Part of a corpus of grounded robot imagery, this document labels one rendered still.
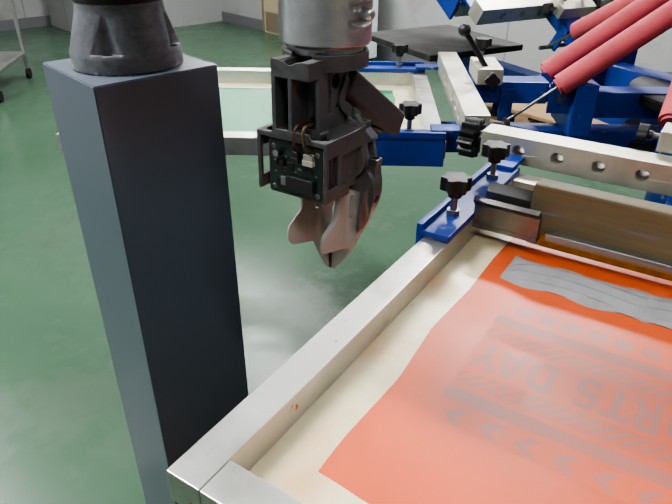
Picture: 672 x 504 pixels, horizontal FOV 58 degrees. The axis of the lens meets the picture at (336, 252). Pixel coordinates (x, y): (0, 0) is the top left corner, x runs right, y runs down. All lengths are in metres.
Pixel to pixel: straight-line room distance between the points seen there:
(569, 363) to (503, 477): 0.19
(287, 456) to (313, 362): 0.10
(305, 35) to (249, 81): 1.30
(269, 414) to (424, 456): 0.15
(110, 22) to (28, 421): 1.53
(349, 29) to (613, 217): 0.51
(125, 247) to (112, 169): 0.12
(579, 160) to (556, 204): 0.23
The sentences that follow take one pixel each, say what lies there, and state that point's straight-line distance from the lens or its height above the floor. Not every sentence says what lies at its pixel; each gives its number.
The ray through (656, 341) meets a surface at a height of 0.95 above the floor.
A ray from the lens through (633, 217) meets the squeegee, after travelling 0.88.
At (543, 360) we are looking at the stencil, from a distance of 0.73.
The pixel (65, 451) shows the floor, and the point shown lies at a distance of 2.04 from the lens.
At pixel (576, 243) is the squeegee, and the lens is 0.90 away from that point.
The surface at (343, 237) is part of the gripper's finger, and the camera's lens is 0.57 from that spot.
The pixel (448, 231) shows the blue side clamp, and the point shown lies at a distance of 0.86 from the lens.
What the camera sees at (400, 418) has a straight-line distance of 0.63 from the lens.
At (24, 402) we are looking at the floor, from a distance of 2.26.
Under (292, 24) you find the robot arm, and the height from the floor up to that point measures 1.32.
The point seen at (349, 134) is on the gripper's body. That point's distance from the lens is 0.51.
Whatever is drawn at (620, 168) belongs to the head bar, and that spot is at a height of 1.02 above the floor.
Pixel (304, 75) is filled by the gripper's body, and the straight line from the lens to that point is 0.48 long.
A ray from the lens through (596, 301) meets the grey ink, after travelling 0.84.
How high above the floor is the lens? 1.40
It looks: 30 degrees down
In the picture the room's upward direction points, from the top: straight up
